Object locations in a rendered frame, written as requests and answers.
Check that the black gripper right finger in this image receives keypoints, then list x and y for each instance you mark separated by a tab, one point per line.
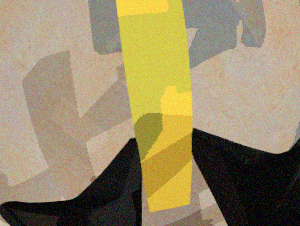
248	184

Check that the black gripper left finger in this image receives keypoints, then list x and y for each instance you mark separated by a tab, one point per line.
112	199

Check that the yellow bar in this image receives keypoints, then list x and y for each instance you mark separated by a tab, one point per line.
157	69

